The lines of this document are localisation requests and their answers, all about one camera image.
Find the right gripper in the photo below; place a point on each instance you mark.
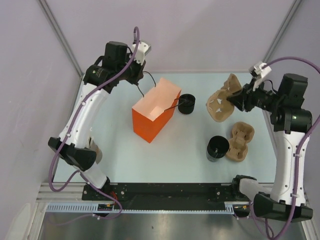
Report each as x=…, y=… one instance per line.
x=243, y=99

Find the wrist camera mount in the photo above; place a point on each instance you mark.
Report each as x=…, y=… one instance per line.
x=259, y=71
x=143, y=49

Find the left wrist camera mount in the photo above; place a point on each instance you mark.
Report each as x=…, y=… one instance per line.
x=143, y=49

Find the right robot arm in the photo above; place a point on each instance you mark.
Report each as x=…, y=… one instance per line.
x=291, y=123

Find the grey straw holder cup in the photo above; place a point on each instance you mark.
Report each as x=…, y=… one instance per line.
x=97, y=150

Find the orange paper bag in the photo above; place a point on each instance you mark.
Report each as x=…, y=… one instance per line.
x=153, y=111

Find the white straws bundle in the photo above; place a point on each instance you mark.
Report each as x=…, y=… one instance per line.
x=89, y=142

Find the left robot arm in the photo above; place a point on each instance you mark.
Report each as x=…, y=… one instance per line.
x=119, y=62

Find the black ribbed cup stack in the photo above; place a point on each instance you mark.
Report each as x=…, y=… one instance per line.
x=186, y=103

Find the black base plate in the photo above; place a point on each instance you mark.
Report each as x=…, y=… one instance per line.
x=174, y=196

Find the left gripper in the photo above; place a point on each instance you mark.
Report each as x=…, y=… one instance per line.
x=139, y=73

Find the black coffee cup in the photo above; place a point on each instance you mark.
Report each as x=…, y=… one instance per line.
x=217, y=148

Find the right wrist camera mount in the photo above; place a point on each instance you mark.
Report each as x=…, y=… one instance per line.
x=259, y=71

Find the brown pulp cup carrier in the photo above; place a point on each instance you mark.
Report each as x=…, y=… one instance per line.
x=241, y=134
x=217, y=105

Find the grey slotted cable duct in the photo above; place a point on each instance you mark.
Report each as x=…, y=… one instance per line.
x=99, y=208

